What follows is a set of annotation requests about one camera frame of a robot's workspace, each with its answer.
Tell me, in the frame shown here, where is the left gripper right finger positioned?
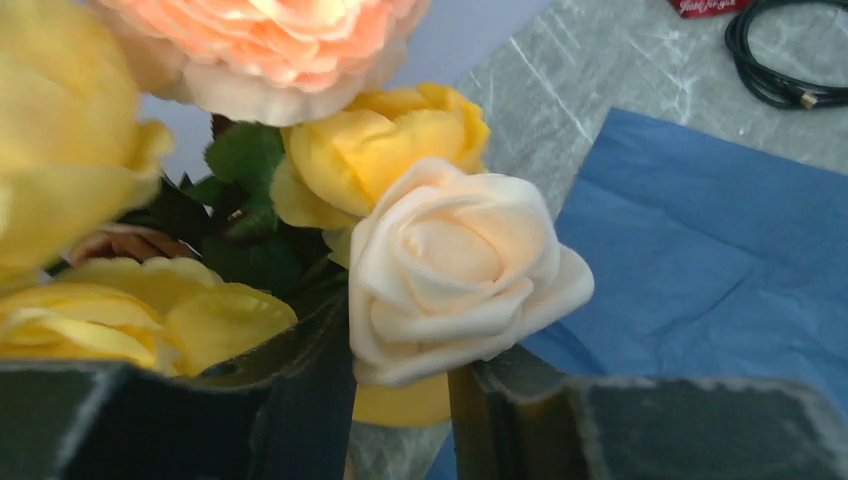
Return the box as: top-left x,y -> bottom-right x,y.
448,346 -> 847,479

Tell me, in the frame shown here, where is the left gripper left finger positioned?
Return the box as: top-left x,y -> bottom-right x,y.
1,293 -> 356,480

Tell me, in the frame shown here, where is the cream single rose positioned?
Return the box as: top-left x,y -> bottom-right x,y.
349,157 -> 595,386

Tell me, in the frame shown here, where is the yellow flower stem bunch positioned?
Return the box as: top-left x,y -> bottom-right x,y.
1,1 -> 490,379

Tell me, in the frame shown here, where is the blue wrapping paper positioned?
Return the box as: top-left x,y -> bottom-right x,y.
429,109 -> 847,479

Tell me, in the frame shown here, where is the pink peony stem bunch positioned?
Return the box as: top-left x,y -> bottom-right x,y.
91,0 -> 430,127

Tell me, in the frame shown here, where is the red ribbon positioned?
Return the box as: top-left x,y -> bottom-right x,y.
669,0 -> 752,19

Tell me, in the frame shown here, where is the black cable bundle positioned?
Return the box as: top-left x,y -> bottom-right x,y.
723,0 -> 848,111

